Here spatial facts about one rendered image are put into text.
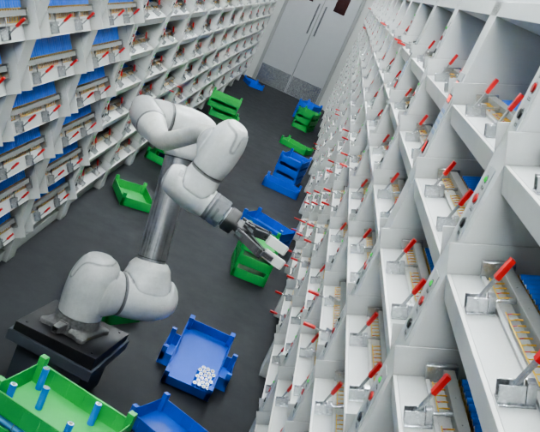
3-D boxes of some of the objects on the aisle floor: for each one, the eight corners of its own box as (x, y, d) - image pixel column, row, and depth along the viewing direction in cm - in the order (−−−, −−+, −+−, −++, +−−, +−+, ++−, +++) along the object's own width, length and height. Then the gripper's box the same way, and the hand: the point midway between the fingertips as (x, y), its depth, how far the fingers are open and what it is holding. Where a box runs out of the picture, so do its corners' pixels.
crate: (207, 402, 331) (213, 391, 325) (159, 381, 330) (165, 369, 325) (231, 345, 353) (236, 333, 347) (186, 325, 352) (191, 314, 347)
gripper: (224, 215, 261) (280, 255, 263) (211, 237, 237) (273, 282, 239) (237, 195, 259) (295, 237, 261) (226, 217, 235) (289, 262, 237)
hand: (281, 256), depth 249 cm, fingers open, 13 cm apart
